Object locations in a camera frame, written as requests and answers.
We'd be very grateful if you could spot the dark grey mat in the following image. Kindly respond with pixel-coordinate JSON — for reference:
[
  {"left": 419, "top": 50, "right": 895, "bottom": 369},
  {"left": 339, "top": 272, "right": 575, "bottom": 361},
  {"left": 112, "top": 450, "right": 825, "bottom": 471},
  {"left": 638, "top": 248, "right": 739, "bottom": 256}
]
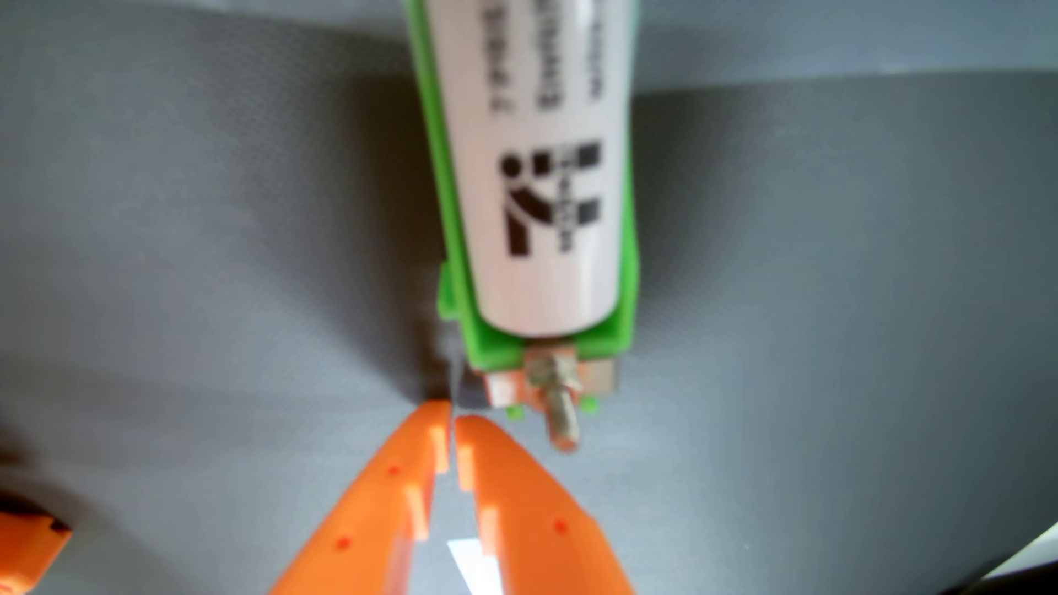
[{"left": 0, "top": 0, "right": 1058, "bottom": 595}]

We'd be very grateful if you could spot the orange robot part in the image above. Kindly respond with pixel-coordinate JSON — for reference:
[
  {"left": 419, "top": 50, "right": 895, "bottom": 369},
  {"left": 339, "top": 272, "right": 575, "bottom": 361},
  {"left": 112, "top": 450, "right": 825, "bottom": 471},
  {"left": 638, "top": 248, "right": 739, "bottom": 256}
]
[{"left": 0, "top": 491, "right": 73, "bottom": 595}]

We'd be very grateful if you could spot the white cylindrical battery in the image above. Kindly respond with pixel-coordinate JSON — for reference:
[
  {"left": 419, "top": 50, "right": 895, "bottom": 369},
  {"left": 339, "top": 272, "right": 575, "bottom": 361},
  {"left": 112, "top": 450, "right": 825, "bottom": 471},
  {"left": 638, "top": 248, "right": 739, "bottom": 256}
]
[{"left": 425, "top": 0, "right": 636, "bottom": 338}]

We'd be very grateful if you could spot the grey tape strip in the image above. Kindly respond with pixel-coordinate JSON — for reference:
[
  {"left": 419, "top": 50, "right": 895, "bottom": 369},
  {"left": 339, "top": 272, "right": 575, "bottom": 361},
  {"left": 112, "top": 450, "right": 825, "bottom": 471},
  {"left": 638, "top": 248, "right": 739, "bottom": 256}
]
[{"left": 0, "top": 0, "right": 1058, "bottom": 92}]

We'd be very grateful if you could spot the green battery holder with bolts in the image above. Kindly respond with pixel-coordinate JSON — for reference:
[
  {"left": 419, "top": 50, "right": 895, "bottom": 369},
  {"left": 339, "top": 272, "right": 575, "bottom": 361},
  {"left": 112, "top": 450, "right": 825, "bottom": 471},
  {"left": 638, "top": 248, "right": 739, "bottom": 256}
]
[{"left": 402, "top": 0, "right": 641, "bottom": 454}]

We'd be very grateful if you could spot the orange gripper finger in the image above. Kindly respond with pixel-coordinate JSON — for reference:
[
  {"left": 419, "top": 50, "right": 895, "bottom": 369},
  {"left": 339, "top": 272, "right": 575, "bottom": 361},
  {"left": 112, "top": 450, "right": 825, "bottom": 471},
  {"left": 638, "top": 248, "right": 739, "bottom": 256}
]
[
  {"left": 268, "top": 402, "right": 452, "bottom": 595},
  {"left": 455, "top": 415, "right": 636, "bottom": 595}
]

